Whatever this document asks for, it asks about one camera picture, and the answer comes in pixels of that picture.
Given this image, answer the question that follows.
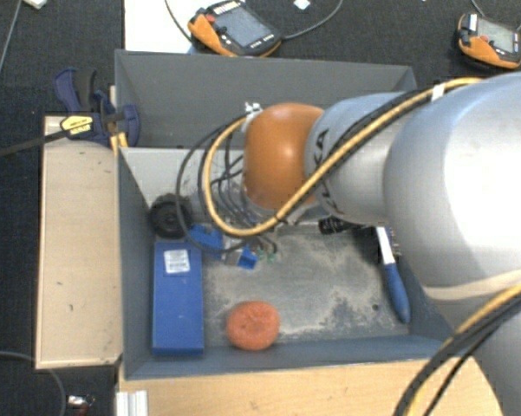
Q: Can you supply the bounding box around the blue plastic clip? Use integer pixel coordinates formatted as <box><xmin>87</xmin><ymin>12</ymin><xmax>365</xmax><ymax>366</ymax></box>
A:
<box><xmin>186</xmin><ymin>224</ymin><xmax>259</xmax><ymax>271</ymax></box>

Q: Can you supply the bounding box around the grey metal bin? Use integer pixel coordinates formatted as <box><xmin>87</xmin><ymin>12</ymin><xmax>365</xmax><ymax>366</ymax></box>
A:
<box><xmin>114</xmin><ymin>49</ymin><xmax>457</xmax><ymax>381</ymax></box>

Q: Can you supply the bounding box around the orange round sponge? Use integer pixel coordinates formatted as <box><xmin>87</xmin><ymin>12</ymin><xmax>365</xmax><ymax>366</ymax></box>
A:
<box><xmin>225</xmin><ymin>300</ymin><xmax>282</xmax><ymax>352</ymax></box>

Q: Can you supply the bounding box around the black round knob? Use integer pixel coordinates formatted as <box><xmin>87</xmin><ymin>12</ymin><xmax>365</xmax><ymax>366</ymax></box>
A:
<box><xmin>148</xmin><ymin>192</ymin><xmax>196</xmax><ymax>240</ymax></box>

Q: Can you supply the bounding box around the blue flat box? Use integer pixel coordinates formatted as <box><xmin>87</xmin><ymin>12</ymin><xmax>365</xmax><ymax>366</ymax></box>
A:
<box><xmin>151</xmin><ymin>240</ymin><xmax>206</xmax><ymax>357</ymax></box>

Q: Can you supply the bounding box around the blue and white pen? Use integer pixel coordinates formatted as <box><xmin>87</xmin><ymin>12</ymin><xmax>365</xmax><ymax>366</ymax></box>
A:
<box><xmin>374</xmin><ymin>226</ymin><xmax>413</xmax><ymax>325</ymax></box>

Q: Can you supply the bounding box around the pale wood board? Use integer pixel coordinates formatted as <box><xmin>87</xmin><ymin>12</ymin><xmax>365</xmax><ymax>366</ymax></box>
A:
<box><xmin>34</xmin><ymin>114</ymin><xmax>125</xmax><ymax>370</ymax></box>

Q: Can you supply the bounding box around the black cylinder on white bracket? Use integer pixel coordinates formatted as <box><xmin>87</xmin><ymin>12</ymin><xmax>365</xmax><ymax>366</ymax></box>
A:
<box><xmin>298</xmin><ymin>215</ymin><xmax>357</xmax><ymax>236</ymax></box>

